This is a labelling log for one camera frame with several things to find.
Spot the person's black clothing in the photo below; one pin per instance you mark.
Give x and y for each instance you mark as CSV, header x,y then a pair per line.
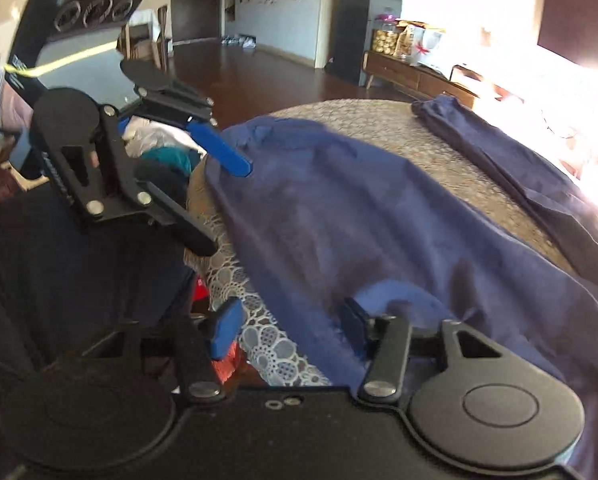
x,y
54,270

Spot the pair of white sneakers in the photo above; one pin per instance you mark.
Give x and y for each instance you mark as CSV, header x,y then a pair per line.
x,y
249,43

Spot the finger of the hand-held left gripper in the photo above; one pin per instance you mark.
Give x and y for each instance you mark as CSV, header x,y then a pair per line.
x,y
219,147
189,232

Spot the red garment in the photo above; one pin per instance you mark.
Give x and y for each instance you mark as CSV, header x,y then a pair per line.
x,y
229,367

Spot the grey-blue hallway cabinets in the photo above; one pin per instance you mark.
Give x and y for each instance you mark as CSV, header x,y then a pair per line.
x,y
289,15

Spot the white garment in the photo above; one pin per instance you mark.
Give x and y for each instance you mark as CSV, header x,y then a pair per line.
x,y
154,135

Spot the pair of dark sneakers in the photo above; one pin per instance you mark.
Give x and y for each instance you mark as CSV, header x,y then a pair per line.
x,y
230,40

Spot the blue-grey pants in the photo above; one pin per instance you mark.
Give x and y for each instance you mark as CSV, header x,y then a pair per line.
x,y
329,200

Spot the clear cookie jar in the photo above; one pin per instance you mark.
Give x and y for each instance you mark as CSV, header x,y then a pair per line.
x,y
385,37

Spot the dark entrance door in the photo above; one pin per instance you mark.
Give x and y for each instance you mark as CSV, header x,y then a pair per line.
x,y
194,5

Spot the teal garment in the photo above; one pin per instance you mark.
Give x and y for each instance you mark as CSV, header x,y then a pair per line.
x,y
176,157

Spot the black fridge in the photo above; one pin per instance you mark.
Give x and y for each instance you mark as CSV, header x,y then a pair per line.
x,y
351,30

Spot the low wooden drawer cabinet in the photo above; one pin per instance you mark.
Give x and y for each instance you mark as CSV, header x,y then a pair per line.
x,y
404,72

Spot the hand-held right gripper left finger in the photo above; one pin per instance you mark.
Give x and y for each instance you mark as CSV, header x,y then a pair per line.
x,y
228,327

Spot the white shopping bag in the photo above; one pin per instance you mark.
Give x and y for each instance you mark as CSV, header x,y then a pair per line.
x,y
429,47

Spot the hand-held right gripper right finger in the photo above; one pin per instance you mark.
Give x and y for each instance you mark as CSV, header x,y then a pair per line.
x,y
354,325

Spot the brown snack bag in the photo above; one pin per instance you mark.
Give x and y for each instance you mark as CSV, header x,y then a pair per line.
x,y
404,42

